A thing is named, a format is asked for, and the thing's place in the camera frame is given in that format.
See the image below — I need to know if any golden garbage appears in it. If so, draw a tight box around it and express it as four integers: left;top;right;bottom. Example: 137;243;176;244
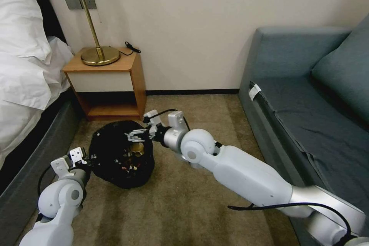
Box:
128;143;145;156

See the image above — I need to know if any black trash bin with bag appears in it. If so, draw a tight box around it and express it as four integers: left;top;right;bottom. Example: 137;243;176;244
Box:
88;119;155;189

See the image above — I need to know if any small colourful wrapper garbage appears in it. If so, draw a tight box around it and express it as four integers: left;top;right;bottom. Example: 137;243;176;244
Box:
114;158;139;171

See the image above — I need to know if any grey bed base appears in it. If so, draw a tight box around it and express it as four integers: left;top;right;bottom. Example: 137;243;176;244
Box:
0;100;83;198

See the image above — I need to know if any black baseboard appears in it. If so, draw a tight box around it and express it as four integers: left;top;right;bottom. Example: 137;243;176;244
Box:
145;88;240;97

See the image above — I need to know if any wooden nightstand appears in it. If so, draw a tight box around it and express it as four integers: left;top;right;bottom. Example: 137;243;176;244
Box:
63;46;147;122

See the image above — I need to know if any brass lamp stand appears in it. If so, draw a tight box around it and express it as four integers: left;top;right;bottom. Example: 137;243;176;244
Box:
80;0;121;66

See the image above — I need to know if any white duvet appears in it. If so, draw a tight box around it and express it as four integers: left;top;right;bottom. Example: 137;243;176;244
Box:
0;36;76;167

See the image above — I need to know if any white sofa tag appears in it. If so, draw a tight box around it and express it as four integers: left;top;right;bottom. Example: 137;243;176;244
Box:
249;84;262;102

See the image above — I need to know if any dark headboard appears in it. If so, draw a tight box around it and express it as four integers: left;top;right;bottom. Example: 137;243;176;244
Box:
36;0;70;47

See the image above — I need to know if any blue-grey sofa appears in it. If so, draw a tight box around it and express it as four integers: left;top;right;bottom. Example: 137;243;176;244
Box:
238;12;369;246

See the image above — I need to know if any white pillow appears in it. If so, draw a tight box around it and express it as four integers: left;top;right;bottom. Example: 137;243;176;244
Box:
0;0;51;63

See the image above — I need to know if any blue-grey sofa cushion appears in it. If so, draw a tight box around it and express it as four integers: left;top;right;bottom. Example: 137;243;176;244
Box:
311;12;369;123

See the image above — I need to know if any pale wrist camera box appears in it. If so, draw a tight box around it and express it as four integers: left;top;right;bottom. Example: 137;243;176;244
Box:
69;147;86;163
148;110;163;127

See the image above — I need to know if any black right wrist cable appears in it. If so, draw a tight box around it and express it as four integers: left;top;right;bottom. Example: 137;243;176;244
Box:
143;108;191;132

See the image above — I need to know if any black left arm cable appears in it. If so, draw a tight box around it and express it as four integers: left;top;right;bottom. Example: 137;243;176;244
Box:
37;165;56;196

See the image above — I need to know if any black cable on nightstand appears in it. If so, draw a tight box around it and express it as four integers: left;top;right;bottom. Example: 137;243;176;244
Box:
119;41;141;56

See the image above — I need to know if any grey wall switch plate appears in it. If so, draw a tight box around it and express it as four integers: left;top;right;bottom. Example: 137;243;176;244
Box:
65;0;97;10

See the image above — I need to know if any black right forearm cable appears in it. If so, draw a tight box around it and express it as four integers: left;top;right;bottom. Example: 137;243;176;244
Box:
227;202;356;236

